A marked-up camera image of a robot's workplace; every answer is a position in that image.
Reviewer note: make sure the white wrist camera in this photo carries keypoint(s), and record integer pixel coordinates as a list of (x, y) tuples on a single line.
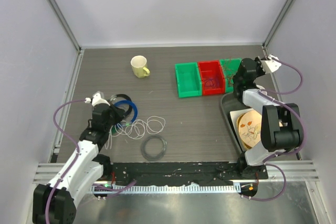
[(97, 98), (268, 64)]

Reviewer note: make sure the red plastic bin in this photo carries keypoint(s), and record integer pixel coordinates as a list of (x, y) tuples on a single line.
[(212, 77)]

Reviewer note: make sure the dark grey tray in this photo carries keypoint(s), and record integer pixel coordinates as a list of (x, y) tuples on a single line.
[(229, 103)]

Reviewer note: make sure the yellow ceramic mug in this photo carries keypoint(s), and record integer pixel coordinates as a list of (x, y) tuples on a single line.
[(139, 66)]

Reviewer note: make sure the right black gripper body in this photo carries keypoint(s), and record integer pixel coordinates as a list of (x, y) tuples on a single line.
[(260, 70)]

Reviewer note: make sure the white square plate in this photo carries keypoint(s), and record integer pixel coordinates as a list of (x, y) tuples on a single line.
[(234, 115)]

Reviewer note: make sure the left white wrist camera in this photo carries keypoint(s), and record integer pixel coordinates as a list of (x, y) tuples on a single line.
[(97, 98)]

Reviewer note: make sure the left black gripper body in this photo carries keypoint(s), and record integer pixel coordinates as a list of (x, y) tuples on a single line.
[(115, 117)]

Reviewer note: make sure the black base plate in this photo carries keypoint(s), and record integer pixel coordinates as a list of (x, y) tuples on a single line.
[(184, 173)]

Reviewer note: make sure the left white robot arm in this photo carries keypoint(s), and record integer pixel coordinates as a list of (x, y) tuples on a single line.
[(57, 201)]

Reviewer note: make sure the left green plastic bin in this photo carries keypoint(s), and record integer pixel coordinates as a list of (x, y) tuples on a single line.
[(188, 80)]

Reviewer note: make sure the bird pattern plate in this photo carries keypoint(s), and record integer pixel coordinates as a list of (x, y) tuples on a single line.
[(249, 128)]

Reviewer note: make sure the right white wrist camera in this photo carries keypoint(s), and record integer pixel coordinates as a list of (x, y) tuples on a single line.
[(268, 64)]

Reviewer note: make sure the green plastic bin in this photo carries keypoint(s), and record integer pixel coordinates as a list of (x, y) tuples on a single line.
[(188, 80), (229, 68)]

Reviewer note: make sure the white slotted cable duct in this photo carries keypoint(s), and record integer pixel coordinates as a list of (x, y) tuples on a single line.
[(193, 188)]

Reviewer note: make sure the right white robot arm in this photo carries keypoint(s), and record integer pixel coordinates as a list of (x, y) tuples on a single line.
[(282, 130)]

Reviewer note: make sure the right green plastic bin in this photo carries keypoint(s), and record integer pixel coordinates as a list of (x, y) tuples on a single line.
[(229, 68)]

